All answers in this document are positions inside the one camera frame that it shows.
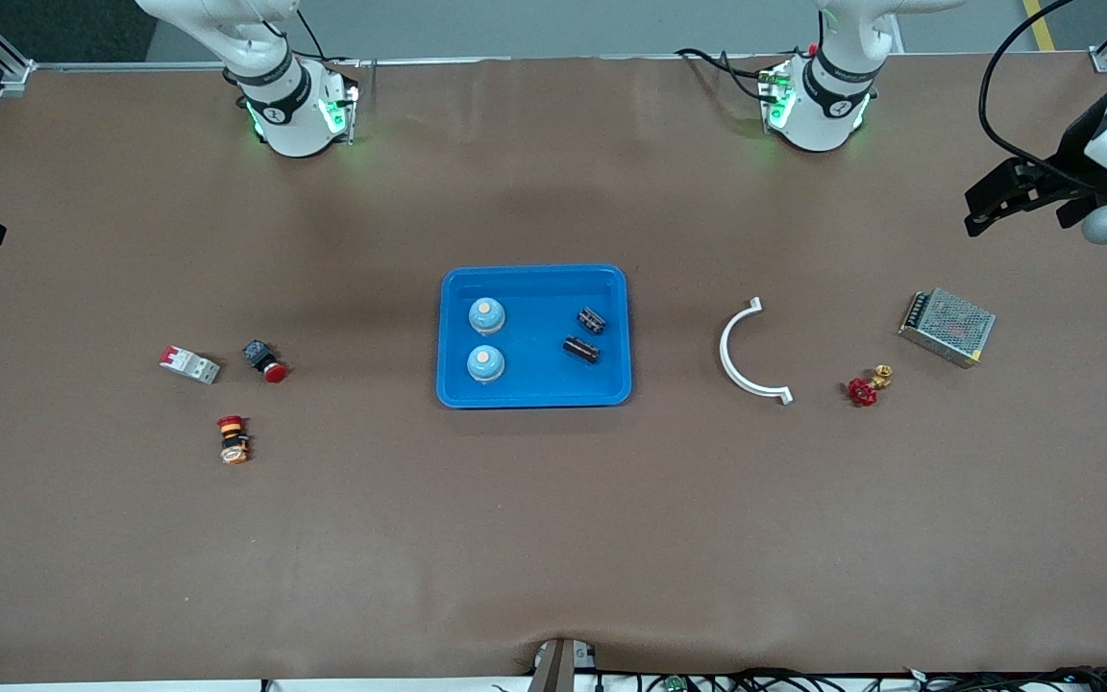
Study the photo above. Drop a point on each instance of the red mushroom button black body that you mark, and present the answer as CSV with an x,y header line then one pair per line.
x,y
265,361

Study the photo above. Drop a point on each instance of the long dark electrolytic capacitor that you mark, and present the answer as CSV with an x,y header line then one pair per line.
x,y
581,350

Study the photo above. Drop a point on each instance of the white curved plastic clamp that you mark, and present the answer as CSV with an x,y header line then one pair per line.
x,y
728,360

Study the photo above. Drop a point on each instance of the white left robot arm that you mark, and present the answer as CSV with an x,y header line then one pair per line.
x,y
827,115

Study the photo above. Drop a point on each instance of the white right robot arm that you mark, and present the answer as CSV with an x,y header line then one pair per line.
x,y
289,120

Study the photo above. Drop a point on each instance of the white red circuit breaker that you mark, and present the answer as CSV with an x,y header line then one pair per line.
x,y
189,365

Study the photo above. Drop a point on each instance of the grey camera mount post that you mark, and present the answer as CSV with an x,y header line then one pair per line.
x,y
553,665

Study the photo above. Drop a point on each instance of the red yellow orange push button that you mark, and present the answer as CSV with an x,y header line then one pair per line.
x,y
233,440

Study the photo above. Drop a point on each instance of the blue plastic tray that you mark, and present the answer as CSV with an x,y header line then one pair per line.
x,y
534,288

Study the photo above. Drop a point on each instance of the blue bell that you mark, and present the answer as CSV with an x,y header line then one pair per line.
x,y
486,314
484,363

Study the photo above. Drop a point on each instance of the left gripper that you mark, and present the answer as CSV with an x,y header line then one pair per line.
x,y
1069,159

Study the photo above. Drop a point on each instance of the silver table edge rail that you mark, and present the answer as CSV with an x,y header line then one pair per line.
x,y
515,61

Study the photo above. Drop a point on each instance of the metal mesh power supply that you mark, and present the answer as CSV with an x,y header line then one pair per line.
x,y
947,327

